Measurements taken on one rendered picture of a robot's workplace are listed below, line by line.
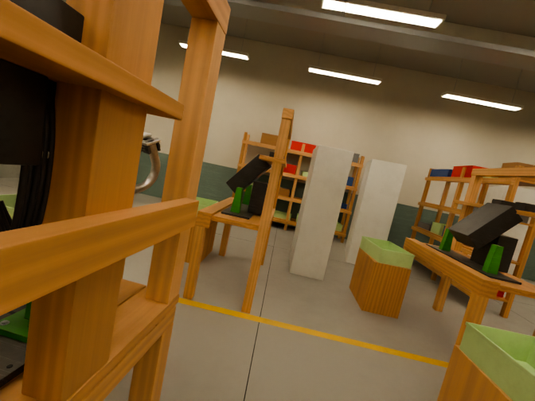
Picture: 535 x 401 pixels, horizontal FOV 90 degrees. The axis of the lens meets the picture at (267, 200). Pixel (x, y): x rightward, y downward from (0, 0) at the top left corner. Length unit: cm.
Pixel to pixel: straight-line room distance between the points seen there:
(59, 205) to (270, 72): 739
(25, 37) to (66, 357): 55
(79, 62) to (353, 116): 738
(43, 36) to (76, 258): 31
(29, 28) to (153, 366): 108
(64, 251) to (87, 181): 14
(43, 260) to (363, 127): 749
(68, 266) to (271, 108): 722
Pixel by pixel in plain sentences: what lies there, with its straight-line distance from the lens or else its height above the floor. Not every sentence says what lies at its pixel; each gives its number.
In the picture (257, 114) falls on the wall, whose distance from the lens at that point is 756.
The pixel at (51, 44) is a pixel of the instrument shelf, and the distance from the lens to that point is 46.
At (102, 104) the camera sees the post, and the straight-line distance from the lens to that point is 58.
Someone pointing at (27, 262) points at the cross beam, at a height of 125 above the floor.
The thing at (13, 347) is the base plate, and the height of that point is 90.
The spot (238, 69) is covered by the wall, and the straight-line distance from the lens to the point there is 795.
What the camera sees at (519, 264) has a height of 83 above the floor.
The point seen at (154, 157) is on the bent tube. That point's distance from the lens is 102.
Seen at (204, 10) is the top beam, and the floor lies 185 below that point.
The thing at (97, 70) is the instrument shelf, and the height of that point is 152.
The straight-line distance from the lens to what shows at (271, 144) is 688.
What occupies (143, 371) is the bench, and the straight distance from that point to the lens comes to 127.
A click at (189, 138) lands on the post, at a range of 96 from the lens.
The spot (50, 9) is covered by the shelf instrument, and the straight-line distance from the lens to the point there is 59.
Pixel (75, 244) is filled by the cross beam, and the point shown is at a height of 125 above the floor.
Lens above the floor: 143
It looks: 7 degrees down
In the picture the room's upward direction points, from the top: 12 degrees clockwise
